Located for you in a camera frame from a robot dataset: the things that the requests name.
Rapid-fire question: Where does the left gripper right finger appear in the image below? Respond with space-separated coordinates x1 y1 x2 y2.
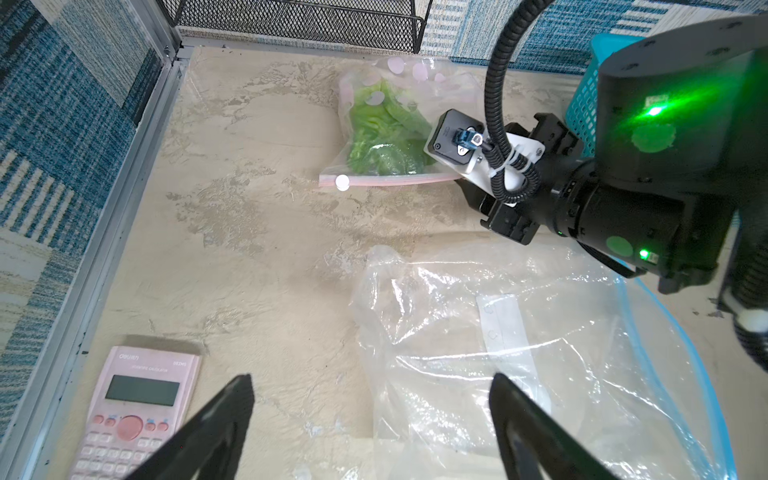
489 373 615 480

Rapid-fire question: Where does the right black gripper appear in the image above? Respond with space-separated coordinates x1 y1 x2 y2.
458 112 584 246

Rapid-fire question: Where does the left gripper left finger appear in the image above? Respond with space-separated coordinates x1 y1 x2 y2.
127 374 255 480

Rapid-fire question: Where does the green lettuce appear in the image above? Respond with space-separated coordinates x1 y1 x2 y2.
347 80 435 176

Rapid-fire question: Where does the clear pink-zip lettuce bag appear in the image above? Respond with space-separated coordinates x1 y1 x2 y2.
318 56 482 191

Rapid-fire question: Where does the clear blue-zip bag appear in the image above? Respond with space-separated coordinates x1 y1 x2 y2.
351 239 737 479

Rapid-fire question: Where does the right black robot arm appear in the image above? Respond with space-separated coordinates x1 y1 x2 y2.
459 1 767 366

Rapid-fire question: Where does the pink calculator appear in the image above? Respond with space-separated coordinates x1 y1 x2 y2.
68 346 201 479

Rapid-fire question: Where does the teal plastic basket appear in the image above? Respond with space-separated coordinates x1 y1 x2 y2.
566 33 640 157

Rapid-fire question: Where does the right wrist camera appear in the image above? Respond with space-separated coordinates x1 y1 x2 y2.
424 109 545 193

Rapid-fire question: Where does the black wire shelf rack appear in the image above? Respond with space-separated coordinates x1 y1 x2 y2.
157 0 432 54

